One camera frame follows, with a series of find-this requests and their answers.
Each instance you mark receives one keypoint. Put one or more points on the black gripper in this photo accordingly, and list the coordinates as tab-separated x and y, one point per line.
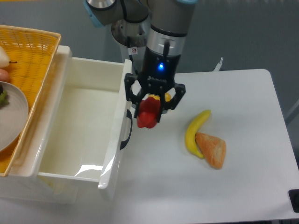
156	77

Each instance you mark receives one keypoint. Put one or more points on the red bell pepper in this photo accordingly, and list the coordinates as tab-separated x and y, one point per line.
148	112

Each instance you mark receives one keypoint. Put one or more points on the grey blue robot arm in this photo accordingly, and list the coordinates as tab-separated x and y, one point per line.
169	25

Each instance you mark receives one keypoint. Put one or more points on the yellow bell pepper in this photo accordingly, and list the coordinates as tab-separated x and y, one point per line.
156	97

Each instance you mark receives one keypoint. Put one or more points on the white upper drawer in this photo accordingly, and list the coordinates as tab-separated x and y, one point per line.
84	143

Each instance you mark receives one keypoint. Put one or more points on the white drawer cabinet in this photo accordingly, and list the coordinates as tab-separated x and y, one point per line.
23	180

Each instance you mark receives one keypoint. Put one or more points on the yellow banana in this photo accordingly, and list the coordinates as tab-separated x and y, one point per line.
194	126

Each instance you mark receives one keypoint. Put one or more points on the orange bread wedge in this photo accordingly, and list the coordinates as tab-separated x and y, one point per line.
213	149

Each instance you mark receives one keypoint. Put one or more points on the yellow woven basket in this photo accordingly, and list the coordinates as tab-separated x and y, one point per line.
34	50

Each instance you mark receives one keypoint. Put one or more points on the grey ribbed plate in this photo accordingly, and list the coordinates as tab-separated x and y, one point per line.
13	116

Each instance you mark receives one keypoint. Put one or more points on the pink peach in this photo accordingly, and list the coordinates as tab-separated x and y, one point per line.
4	76

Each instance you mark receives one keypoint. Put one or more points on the green grapes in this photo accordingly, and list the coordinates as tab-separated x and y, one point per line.
3	97

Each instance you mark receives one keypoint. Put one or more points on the white pear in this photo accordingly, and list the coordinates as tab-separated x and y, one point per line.
5	59

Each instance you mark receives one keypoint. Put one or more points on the black corner device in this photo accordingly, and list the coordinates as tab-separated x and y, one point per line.
294	198

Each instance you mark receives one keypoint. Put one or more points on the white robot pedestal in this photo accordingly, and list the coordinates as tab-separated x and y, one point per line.
132	40

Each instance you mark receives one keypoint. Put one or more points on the black drawer handle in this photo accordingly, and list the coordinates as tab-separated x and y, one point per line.
128	129

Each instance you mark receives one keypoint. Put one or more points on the white table bracket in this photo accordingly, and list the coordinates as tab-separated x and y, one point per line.
218	65

